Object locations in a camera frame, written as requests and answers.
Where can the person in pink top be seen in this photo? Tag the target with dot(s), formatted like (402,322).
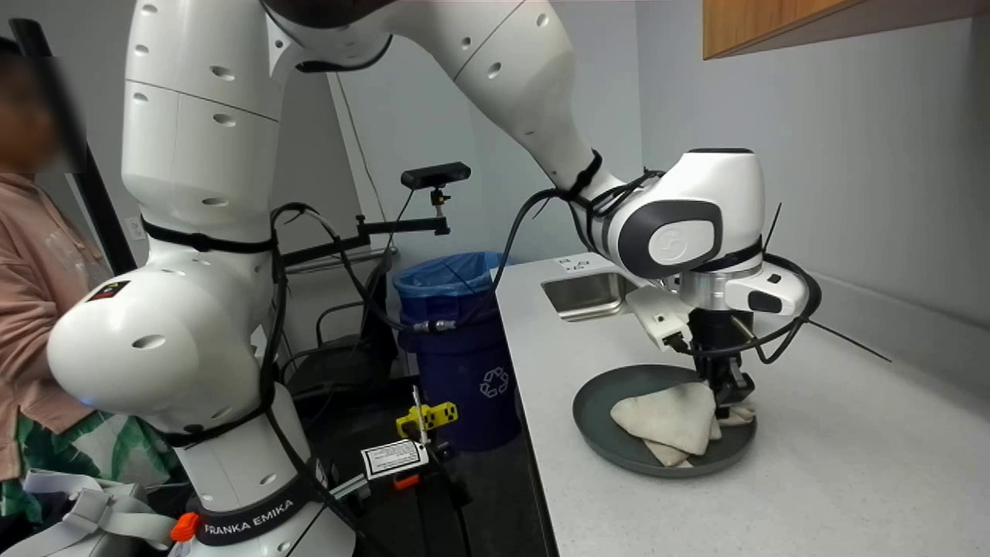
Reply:
(33,268)

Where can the blue trash bin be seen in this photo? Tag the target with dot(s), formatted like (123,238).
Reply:
(458,351)

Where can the yellow clamp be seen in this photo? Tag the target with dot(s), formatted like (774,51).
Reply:
(425,420)

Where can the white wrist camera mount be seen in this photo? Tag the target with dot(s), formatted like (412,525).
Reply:
(661,313)

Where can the grey round plate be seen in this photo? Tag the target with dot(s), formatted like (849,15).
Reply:
(605,422)

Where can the wooden wall cabinet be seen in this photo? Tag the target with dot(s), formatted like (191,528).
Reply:
(763,27)

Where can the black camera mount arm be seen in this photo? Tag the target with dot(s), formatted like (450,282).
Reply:
(402,222)

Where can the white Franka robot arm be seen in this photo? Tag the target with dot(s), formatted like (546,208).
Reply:
(197,135)

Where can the thin black rod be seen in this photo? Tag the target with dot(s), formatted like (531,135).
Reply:
(853,340)

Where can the black equipment box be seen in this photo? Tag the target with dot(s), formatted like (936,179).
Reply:
(336,373)

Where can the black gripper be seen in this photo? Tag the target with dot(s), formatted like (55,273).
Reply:
(715,340)

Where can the steel sink basin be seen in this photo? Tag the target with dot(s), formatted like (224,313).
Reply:
(584,295)

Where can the cream cloth towel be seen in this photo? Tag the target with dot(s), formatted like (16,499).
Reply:
(670,420)

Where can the white paper tag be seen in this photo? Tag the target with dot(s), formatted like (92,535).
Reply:
(393,460)

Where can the black stereo camera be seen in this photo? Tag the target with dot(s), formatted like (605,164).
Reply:
(434,175)

